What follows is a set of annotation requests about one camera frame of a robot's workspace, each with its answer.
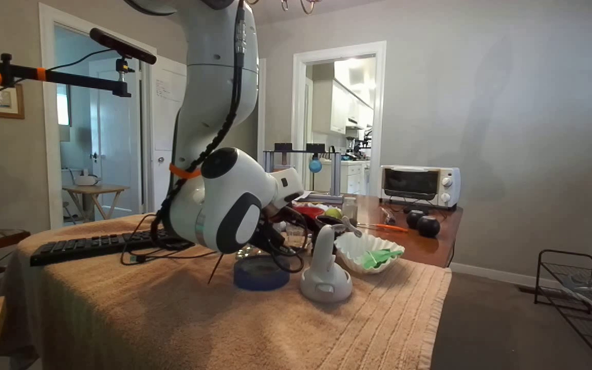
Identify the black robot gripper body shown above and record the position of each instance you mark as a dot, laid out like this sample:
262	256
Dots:
270	231

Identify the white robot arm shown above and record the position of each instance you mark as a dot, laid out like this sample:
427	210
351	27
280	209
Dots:
216	197

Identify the red bowl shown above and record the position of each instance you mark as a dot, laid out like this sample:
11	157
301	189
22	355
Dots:
311	213

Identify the yellow-green tennis ball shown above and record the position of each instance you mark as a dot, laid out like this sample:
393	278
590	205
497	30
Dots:
334	215

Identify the blue masking tape roll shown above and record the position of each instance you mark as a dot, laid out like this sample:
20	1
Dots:
260	274

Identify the white toaster oven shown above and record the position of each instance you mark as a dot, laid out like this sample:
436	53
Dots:
423	186

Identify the black round speaker left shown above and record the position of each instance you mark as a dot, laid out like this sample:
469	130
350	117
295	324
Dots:
414	219

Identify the black round speaker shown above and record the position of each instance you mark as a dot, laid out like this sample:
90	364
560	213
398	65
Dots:
414	219
427	228

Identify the black round speaker right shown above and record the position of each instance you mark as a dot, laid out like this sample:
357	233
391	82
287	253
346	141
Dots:
427	228

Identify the black computer keyboard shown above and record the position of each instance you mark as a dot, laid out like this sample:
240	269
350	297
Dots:
60	252

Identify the beige towel table cover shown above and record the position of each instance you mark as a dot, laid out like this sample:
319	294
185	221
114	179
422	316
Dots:
187	316

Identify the white open door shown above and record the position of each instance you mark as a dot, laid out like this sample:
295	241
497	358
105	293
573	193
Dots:
169	82

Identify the small wooden folding table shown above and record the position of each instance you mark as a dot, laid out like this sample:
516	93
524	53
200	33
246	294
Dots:
86	200

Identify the aluminium frame stand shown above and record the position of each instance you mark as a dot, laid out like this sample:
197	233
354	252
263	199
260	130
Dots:
316	162

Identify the black camera on boom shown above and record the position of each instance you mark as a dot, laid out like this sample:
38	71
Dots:
120	46

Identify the black metal wire rack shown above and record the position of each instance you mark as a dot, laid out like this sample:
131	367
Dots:
563	281

